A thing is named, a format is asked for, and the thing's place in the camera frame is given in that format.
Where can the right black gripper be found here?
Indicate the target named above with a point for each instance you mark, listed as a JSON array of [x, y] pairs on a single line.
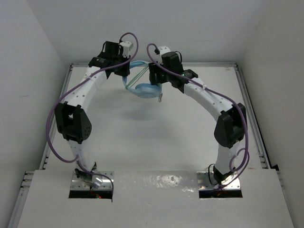
[[154, 69]]

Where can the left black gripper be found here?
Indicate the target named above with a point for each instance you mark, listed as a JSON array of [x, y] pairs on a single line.
[[125, 71]]

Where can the light blue headphones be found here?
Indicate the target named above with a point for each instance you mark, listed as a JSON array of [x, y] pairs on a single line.
[[142, 90]]

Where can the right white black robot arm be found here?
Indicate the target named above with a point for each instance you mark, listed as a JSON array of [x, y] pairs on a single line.
[[213, 107]]

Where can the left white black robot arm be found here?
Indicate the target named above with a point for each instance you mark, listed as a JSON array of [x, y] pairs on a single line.
[[80, 99]]

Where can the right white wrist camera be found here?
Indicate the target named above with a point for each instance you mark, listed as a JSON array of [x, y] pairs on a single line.
[[160, 51]]

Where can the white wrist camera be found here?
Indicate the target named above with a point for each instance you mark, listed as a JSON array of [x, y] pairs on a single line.
[[126, 48], [160, 51]]

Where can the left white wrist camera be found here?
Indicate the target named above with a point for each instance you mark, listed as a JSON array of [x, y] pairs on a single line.
[[126, 48]]

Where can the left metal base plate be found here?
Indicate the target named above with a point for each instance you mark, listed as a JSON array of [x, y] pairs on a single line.
[[84, 182]]

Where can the metal base plate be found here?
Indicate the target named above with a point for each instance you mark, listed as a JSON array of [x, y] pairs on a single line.
[[84, 182], [206, 181]]

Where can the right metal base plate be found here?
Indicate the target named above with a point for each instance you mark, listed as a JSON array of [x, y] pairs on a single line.
[[206, 181]]

